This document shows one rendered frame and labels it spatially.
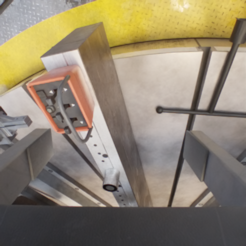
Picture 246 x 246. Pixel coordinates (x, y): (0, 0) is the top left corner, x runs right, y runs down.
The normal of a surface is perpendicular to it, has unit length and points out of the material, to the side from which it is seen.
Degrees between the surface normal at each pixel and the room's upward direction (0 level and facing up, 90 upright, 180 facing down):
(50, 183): 71
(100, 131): 0
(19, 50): 0
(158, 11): 0
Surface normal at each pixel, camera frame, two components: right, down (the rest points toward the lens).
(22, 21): -0.11, 0.65
